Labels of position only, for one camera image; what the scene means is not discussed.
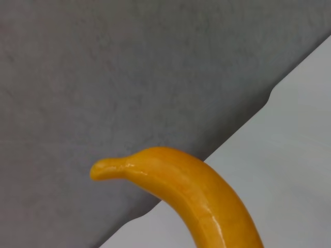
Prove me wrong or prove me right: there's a yellow banana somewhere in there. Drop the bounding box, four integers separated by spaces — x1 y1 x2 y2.
89 146 265 248

